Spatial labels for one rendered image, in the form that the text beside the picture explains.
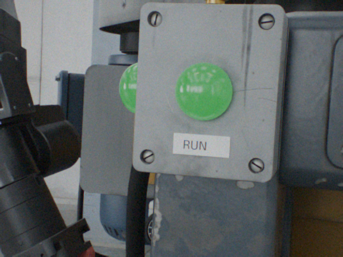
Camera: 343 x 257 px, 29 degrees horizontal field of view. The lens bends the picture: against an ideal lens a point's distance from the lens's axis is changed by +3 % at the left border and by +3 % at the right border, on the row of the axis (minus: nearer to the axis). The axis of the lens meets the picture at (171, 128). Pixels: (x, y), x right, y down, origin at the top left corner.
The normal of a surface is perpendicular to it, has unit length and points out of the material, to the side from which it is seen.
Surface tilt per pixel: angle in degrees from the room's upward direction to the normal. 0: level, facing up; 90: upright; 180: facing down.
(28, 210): 75
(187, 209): 90
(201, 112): 130
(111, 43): 90
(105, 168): 90
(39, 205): 67
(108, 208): 91
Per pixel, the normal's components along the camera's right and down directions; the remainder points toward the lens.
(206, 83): -0.01, -0.15
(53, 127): 0.50, -0.80
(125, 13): -0.90, -0.03
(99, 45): -0.23, 0.04
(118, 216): -0.58, 0.03
